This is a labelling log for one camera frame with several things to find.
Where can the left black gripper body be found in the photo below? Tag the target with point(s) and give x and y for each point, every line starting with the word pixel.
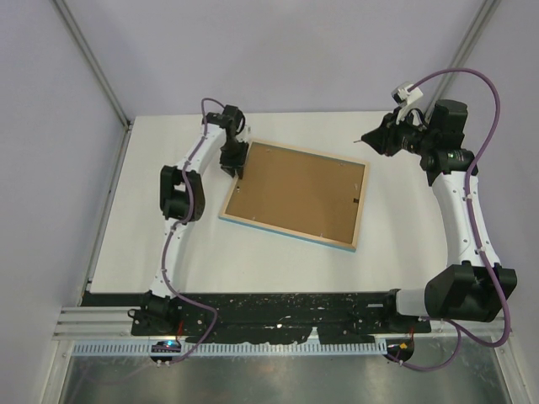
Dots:
pixel 233 155

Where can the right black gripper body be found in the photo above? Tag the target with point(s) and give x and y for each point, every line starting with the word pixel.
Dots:
pixel 404 136

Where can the blue picture frame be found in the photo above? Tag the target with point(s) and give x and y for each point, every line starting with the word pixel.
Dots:
pixel 296 192

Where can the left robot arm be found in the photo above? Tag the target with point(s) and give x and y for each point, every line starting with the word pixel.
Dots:
pixel 182 203

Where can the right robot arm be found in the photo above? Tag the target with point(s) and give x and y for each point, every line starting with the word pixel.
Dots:
pixel 474 281

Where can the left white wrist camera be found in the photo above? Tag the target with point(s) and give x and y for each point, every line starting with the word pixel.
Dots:
pixel 245 134

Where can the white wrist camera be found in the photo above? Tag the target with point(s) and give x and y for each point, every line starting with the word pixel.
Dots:
pixel 405 96
pixel 245 134

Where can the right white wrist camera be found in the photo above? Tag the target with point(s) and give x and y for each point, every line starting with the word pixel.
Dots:
pixel 405 96

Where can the right aluminium post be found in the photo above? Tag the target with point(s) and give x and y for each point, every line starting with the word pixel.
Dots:
pixel 470 39

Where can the aluminium post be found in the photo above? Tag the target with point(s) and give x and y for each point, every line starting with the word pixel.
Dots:
pixel 74 30
pixel 470 39

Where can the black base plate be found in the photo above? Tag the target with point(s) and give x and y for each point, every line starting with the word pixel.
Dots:
pixel 273 318

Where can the left aluminium post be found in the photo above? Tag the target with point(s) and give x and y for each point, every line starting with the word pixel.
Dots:
pixel 74 30

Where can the aluminium rail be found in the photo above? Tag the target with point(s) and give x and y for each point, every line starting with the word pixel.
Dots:
pixel 97 322

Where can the perforated cable duct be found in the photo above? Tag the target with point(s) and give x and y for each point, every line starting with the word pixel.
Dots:
pixel 155 348

